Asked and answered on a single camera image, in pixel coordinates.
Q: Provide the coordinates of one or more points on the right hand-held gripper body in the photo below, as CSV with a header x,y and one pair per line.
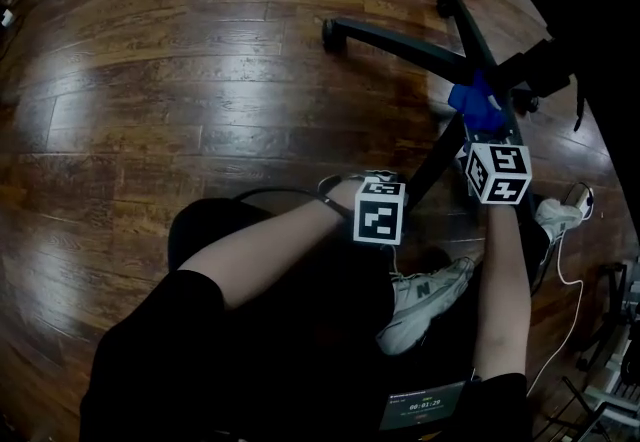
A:
x,y
500,175

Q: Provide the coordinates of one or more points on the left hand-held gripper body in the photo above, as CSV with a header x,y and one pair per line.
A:
x,y
377,220

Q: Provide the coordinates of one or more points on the blue cloth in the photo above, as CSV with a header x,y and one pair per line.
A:
x,y
475,102

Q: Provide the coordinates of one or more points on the black office chair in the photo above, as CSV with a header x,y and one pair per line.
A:
x,y
600,5

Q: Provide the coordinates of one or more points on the person's left forearm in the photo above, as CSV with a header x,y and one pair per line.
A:
x,y
260,255

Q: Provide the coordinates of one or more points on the person's right forearm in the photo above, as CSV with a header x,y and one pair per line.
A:
x,y
502,305

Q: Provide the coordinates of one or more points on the person's white sneaker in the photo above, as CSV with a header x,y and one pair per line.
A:
x,y
557,217
420,310

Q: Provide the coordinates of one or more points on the person's black trousers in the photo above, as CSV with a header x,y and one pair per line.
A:
x,y
210,230

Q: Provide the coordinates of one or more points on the black smartphone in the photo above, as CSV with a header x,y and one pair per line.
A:
x,y
422,405

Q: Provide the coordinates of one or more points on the black metal rack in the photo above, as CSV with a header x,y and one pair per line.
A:
x,y
610,370

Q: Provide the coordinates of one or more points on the person's black shirt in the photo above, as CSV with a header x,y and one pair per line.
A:
x,y
200,370

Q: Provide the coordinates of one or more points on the white power strip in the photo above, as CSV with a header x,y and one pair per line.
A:
x,y
6,18

